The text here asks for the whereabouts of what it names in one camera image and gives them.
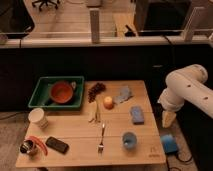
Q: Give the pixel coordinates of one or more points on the red chili pepper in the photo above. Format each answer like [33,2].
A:
[39,143]

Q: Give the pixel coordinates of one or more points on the bunch of dark grapes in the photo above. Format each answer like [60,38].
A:
[95,90]

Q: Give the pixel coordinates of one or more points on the blue sponge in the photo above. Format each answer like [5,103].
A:
[137,115]

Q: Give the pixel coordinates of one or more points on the blue device on floor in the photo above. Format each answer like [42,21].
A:
[169,144]

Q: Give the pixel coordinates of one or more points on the orange bowl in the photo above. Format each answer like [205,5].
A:
[61,92]

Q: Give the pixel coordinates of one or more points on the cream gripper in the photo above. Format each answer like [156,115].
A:
[167,118]

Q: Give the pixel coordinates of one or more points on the white paper cup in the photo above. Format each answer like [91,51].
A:
[37,116]

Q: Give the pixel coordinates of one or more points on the silver fork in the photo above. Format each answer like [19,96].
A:
[101,145]

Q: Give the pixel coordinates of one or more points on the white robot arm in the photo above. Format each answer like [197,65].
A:
[185,84]

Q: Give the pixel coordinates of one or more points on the orange fruit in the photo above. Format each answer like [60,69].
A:
[108,102]

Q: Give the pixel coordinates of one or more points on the blue cup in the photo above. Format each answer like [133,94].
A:
[129,140]

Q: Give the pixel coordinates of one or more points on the black smartphone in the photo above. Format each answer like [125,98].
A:
[57,145]

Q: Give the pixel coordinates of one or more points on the green plastic bin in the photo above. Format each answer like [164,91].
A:
[41,95]

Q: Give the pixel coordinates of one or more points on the small object in bin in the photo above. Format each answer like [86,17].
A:
[74,85]

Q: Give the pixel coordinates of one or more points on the black office chair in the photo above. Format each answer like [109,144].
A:
[46,2]

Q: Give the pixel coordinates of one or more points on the small metal cup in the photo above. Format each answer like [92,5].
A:
[28,147]

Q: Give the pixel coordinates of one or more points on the light blue towel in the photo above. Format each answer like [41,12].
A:
[125,94]

